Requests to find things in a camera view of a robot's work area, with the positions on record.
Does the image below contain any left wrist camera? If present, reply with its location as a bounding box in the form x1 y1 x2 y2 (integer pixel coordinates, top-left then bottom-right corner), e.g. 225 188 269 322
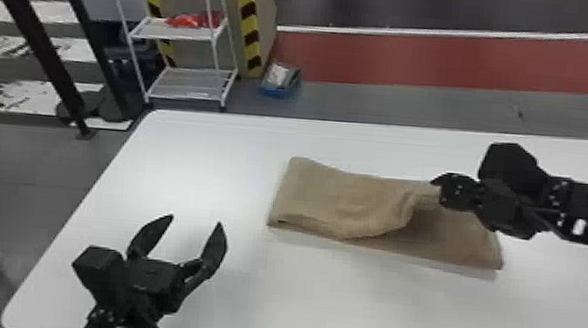
68 243 129 308

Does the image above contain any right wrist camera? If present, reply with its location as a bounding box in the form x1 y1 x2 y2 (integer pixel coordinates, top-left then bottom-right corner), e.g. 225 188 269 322
475 140 557 203

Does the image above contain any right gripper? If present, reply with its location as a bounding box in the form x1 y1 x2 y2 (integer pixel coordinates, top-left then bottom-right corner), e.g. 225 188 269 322
426 170 562 243

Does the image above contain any white wire rack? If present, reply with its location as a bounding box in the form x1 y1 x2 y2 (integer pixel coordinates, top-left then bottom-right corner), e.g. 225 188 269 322
92 0 246 113

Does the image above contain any red snack packet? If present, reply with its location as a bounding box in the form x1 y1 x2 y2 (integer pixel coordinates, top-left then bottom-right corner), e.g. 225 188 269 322
164 9 224 32

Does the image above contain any yellow black striped post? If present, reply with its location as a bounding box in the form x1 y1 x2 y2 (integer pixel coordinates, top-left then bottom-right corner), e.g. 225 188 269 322
226 0 270 80
128 0 182 69

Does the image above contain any beige towel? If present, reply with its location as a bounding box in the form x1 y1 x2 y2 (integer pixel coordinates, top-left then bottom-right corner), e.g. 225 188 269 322
264 154 512 272

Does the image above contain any blue basket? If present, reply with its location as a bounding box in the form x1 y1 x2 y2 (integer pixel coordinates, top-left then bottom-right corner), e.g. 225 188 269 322
258 60 304 101

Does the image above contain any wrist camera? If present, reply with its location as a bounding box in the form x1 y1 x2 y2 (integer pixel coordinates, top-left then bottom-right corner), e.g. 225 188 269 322
475 140 557 203
68 243 129 308

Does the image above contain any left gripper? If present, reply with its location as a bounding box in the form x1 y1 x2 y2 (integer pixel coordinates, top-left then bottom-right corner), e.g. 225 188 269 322
112 210 230 328

